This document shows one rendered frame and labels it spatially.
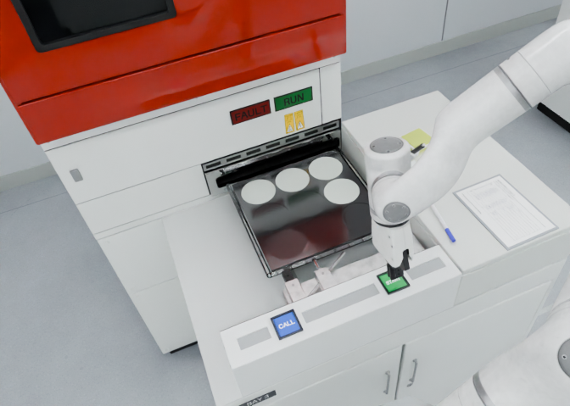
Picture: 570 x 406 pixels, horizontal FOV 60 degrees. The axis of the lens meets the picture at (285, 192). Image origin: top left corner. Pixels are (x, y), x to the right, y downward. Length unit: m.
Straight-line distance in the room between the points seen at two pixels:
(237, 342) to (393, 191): 0.48
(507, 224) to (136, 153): 0.96
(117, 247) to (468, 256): 1.02
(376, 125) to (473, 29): 2.43
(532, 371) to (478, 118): 0.40
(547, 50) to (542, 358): 0.46
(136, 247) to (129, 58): 0.67
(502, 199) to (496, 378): 0.57
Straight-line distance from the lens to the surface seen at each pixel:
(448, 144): 0.88
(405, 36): 3.56
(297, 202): 1.41
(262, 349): 1.09
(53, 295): 2.66
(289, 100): 1.43
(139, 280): 1.77
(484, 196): 1.36
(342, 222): 1.35
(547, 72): 0.89
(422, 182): 0.86
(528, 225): 1.33
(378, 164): 0.91
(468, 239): 1.26
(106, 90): 1.23
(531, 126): 3.24
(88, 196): 1.47
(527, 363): 0.87
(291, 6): 1.25
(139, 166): 1.43
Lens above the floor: 1.92
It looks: 45 degrees down
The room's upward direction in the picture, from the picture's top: 8 degrees counter-clockwise
